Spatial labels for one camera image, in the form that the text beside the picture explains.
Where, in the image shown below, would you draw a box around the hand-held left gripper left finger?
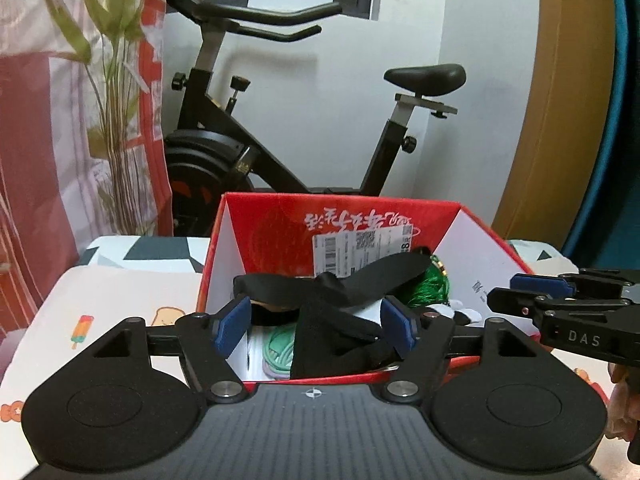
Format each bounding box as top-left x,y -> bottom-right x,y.
65,296 -> 252,404

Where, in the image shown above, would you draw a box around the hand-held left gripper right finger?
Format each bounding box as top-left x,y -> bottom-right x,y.
381,296 -> 563,404

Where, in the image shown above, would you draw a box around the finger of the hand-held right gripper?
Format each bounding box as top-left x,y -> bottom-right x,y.
486,286 -> 632,333
509,269 -> 640,302

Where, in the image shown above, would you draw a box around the mint green cable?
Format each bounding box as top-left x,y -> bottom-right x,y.
261,323 -> 302,380

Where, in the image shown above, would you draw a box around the black strap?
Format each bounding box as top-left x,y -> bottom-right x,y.
232,247 -> 435,380

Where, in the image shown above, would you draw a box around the red strawberry print box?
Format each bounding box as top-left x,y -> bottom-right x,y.
196,191 -> 537,392

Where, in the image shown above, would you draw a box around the person's right hand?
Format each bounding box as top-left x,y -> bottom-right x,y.
604,362 -> 640,442

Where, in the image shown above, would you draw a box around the printed tablecloth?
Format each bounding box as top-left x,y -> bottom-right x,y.
0,234 -> 640,463

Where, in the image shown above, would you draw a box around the wooden door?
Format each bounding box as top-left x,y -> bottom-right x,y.
491,0 -> 617,257

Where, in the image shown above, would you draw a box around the black exercise bike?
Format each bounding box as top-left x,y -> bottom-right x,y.
162,0 -> 468,238

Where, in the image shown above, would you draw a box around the pink plant print curtain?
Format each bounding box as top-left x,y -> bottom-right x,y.
0,0 -> 174,333

